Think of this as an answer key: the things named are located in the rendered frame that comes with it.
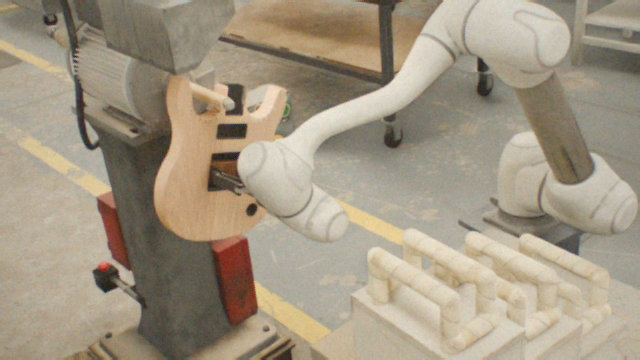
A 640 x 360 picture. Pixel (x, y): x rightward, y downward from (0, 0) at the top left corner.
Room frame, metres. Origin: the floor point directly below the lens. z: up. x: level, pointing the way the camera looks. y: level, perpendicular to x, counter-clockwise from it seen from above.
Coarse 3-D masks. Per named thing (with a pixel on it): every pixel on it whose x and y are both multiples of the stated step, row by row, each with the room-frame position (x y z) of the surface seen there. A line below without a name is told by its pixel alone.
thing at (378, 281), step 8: (368, 264) 1.07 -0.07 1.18; (368, 272) 1.07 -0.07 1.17; (376, 272) 1.06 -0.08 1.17; (384, 272) 1.07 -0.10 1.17; (376, 280) 1.06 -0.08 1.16; (384, 280) 1.06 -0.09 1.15; (376, 288) 1.06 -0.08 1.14; (384, 288) 1.06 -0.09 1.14; (376, 296) 1.06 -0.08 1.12; (384, 296) 1.06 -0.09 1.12; (376, 304) 1.06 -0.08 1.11; (384, 304) 1.06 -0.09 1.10
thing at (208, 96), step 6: (192, 84) 1.80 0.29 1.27; (192, 90) 1.78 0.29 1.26; (198, 90) 1.76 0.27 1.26; (204, 90) 1.75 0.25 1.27; (210, 90) 1.75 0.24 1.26; (192, 96) 1.78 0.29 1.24; (198, 96) 1.76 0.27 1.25; (204, 96) 1.74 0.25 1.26; (210, 96) 1.72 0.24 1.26; (216, 96) 1.71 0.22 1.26; (222, 96) 1.70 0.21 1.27; (210, 102) 1.72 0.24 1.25; (216, 102) 1.70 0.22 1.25; (222, 102) 1.68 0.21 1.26; (222, 108) 1.68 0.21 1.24
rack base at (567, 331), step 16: (464, 288) 1.19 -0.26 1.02; (496, 304) 1.13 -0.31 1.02; (528, 304) 1.13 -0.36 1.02; (560, 320) 1.07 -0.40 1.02; (576, 320) 1.07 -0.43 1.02; (544, 336) 1.04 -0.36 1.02; (560, 336) 1.03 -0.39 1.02; (576, 336) 1.05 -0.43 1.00; (528, 352) 1.00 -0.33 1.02; (544, 352) 1.00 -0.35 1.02; (560, 352) 1.02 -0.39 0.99; (576, 352) 1.05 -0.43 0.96
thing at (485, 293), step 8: (496, 280) 0.98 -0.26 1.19; (480, 288) 0.98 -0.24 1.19; (488, 288) 0.97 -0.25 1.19; (496, 288) 0.98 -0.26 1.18; (480, 296) 0.98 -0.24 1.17; (488, 296) 0.97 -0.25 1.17; (480, 304) 0.98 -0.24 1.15; (488, 304) 0.97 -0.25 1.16; (480, 312) 0.97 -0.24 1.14; (488, 312) 0.97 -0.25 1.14
